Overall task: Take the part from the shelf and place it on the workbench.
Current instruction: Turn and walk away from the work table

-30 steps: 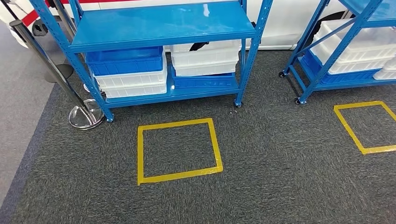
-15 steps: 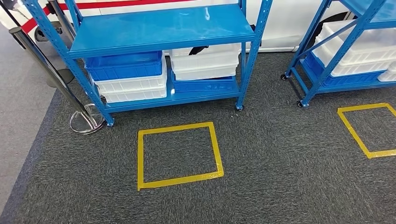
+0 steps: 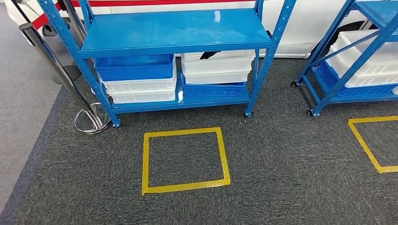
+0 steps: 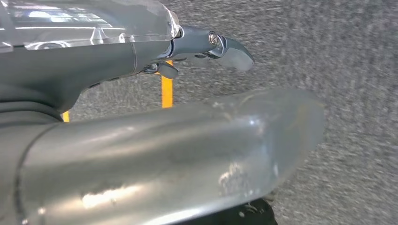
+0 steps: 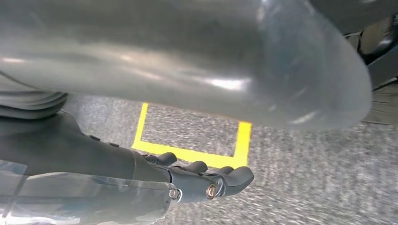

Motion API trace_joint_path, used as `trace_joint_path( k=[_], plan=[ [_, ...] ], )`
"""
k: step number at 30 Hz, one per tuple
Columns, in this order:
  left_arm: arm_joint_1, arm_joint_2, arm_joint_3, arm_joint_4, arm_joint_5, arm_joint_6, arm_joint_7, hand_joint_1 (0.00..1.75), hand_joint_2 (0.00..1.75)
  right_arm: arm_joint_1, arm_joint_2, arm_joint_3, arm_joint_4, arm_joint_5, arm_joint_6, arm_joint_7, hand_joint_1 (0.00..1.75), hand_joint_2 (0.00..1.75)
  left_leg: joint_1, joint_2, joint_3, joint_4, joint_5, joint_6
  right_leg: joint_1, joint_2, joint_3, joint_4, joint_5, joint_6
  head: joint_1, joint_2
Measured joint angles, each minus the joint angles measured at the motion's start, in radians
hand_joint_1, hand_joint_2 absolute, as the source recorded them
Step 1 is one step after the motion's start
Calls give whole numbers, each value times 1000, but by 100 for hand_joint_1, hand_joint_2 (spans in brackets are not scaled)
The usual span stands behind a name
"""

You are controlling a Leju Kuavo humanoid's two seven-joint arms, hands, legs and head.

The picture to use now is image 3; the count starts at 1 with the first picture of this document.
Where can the black stanchion post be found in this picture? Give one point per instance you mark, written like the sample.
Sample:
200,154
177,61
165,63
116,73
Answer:
67,68

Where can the white plastic crate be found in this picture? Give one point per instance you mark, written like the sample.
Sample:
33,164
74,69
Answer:
217,68
373,65
140,90

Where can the blue metal shelf rack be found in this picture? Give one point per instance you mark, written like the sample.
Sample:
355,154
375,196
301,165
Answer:
174,31
342,77

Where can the red barrier belt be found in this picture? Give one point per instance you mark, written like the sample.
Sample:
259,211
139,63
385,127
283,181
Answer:
124,3

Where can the yellow floor tape square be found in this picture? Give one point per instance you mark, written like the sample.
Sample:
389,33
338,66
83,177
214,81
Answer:
363,143
186,186

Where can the chrome stanchion with round base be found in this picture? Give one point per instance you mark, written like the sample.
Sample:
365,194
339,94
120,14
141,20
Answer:
62,74

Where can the white car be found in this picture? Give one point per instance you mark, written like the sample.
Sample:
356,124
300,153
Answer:
295,28

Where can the blue plastic crate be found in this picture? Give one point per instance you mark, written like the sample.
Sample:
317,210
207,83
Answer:
214,90
357,91
133,68

